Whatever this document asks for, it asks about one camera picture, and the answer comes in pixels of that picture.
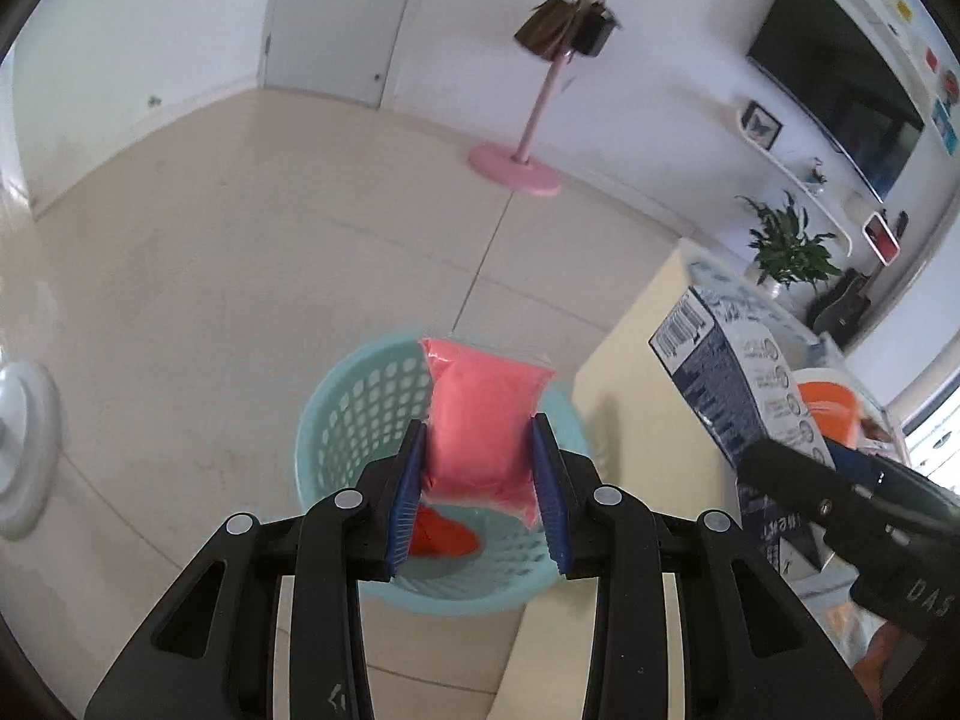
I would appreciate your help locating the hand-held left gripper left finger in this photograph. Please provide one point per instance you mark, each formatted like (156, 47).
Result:
(401, 517)

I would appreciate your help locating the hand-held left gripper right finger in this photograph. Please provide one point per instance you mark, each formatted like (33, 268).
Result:
(551, 510)

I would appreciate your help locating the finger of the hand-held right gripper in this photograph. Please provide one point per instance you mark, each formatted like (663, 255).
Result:
(817, 495)
(915, 499)

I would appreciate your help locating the pink soft packet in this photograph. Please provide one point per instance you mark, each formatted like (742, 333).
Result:
(480, 420)

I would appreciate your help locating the light blue plastic basket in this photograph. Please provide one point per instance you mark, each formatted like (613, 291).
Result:
(352, 405)

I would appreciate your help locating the blue white milk carton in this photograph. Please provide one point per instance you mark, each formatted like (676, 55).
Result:
(720, 382)

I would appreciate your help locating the orange wrapper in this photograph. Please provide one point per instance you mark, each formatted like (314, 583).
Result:
(444, 538)

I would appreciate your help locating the cream table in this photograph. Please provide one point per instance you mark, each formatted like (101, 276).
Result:
(637, 360)

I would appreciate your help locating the black guitar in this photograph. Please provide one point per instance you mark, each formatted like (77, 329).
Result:
(840, 307)

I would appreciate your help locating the green potted plant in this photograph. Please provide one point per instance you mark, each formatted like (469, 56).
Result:
(787, 244)

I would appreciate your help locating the red white desk clock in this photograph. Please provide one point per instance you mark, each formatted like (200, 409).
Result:
(881, 238)

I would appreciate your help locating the small shelf plant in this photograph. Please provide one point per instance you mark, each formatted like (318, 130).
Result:
(816, 174)

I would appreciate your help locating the pink coat stand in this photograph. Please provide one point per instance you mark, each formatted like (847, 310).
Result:
(517, 169)

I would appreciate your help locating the black flat television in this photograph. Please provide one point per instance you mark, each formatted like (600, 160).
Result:
(840, 75)

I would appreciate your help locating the brown handbag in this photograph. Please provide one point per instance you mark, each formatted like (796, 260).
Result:
(544, 30)

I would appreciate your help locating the white door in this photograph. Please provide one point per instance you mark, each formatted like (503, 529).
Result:
(322, 15)

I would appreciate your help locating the white curved wall shelf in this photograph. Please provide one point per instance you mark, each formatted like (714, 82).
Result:
(795, 169)

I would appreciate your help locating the butterfly picture frame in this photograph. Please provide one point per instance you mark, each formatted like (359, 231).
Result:
(761, 124)

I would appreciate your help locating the blue wall poster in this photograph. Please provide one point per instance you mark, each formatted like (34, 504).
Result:
(949, 112)

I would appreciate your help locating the yellow wall card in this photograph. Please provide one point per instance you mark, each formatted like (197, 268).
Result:
(901, 10)

